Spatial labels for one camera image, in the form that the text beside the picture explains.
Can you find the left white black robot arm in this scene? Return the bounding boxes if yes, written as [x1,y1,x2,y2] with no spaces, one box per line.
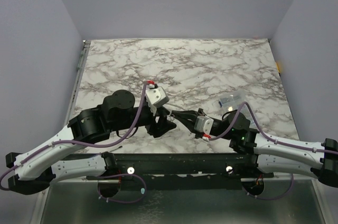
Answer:
[6,87,176,195]

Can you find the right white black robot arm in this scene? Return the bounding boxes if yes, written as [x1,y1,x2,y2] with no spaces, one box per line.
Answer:
[171,110,337,188]

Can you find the clear plastic bag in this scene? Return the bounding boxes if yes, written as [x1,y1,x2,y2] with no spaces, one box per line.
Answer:
[217,90,249,119]

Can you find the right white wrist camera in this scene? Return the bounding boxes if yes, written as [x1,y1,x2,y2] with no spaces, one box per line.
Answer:
[194,116,214,135]

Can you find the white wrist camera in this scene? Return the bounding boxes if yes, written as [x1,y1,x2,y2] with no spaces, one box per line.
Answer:
[145,87,170,108]
[194,116,214,135]

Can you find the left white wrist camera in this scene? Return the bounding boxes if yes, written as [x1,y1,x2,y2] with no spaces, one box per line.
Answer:
[145,87,170,108]

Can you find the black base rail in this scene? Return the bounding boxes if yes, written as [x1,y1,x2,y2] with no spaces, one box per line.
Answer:
[54,151,315,190]

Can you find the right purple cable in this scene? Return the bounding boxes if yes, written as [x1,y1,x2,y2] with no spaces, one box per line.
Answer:
[208,101,338,200]

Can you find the purple cable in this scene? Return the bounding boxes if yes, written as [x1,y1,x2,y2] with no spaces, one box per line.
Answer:
[208,101,338,200]
[0,80,156,203]

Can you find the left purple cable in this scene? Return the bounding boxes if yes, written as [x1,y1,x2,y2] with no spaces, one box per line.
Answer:
[0,80,156,203]

